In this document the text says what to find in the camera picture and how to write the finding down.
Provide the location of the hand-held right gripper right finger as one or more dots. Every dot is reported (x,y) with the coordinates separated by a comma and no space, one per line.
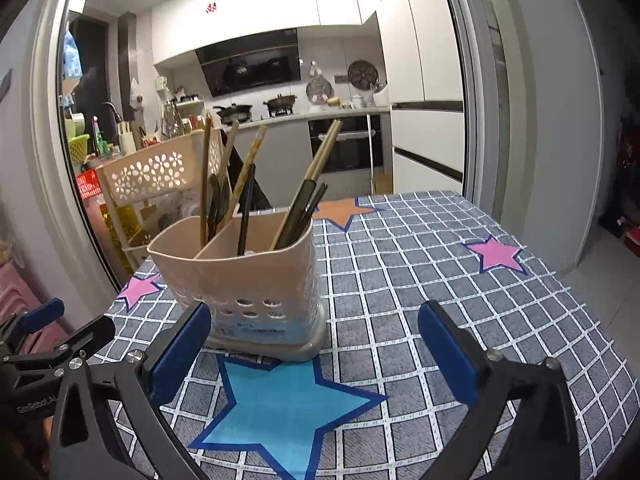
(450,355)

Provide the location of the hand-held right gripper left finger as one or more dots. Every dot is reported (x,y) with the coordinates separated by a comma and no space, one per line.
(180,350)

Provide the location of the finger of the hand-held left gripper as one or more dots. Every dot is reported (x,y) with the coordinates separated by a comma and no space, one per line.
(42,315)
(92,337)

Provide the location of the beige plastic utensil holder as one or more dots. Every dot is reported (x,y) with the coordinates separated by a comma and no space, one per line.
(260,280)

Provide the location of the blue-patterned wooden chopstick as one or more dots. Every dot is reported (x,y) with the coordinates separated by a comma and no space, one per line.
(252,160)

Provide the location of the black chopstick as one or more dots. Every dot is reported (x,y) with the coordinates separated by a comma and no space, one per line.
(319,197)

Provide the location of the pink plastic stool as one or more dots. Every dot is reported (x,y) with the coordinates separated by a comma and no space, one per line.
(15,290)

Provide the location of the checked star-print tablecloth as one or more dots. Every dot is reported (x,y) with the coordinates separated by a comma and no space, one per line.
(400,285)

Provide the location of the yellow oil bottle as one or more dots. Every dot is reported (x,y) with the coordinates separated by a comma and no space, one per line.
(120,220)

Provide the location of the red plastic basket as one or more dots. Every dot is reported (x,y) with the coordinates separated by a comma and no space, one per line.
(89,185)

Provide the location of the clear plastic bag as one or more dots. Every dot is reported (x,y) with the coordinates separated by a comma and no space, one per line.
(170,205)

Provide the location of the green plastic basket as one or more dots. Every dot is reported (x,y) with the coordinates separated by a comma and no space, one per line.
(80,150)

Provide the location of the cream flower-cutout basket cart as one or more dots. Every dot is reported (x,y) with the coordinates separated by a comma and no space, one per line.
(150,170)

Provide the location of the green dish soap bottle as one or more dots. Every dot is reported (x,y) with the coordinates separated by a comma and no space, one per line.
(100,142)

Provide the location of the cardboard box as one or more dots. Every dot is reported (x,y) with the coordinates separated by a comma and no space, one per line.
(384,184)

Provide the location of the white knife block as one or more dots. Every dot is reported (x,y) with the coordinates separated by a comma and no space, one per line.
(126,140)

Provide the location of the red boxes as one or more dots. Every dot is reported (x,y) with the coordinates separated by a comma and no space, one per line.
(631,235)

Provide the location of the dark kitchen faucet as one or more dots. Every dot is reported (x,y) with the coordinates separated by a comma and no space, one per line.
(111,106)

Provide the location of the grey kitchen base cabinets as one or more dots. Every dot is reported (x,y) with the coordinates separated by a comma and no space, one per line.
(280,150)

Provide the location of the black built-in oven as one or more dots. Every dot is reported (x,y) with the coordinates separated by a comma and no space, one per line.
(350,145)

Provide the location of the white spice rack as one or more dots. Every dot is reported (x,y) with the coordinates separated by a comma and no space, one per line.
(185,115)

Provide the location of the white hanging bag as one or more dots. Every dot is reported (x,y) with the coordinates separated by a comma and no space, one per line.
(136,95)

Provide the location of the black wok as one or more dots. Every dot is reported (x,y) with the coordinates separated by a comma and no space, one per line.
(234,110)

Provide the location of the blue hanging cloth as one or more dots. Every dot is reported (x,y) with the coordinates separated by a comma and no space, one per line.
(72,57)

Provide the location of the black lidded pot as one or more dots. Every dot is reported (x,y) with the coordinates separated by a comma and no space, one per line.
(280,102)

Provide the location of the black range hood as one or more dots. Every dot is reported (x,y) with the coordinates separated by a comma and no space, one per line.
(250,67)

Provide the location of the round hanging steamer plate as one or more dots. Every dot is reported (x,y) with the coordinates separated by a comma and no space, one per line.
(319,91)

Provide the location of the round hanging mould pan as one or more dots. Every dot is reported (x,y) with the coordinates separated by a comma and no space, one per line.
(361,74)

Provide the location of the white refrigerator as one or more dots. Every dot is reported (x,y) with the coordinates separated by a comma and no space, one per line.
(425,60)

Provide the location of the red paper decoration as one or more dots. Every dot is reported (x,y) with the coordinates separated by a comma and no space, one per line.
(211,8)

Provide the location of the dark wall switch panel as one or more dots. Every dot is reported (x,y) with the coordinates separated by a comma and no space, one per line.
(4,81)

